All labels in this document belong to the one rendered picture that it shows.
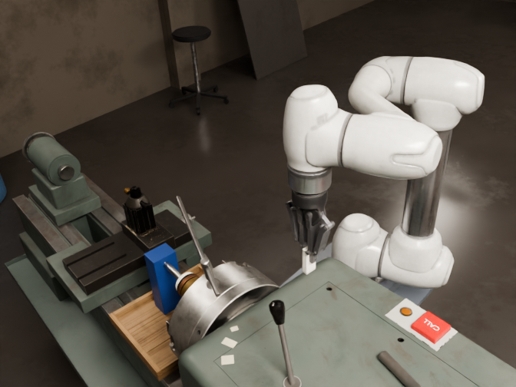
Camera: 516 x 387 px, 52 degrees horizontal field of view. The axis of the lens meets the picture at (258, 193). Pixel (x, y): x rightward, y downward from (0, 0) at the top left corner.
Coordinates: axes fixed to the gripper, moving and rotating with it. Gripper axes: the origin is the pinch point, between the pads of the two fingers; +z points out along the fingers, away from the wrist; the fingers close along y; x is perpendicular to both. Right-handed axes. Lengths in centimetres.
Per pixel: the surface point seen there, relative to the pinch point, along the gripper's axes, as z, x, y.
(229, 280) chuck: 11.0, 11.3, 16.8
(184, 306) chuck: 15.2, 22.6, 20.7
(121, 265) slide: 38, 18, 72
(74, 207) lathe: 43, 13, 124
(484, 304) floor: 135, -151, 17
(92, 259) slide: 38, 24, 82
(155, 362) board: 46, 28, 36
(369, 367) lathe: 9.2, 6.8, -24.2
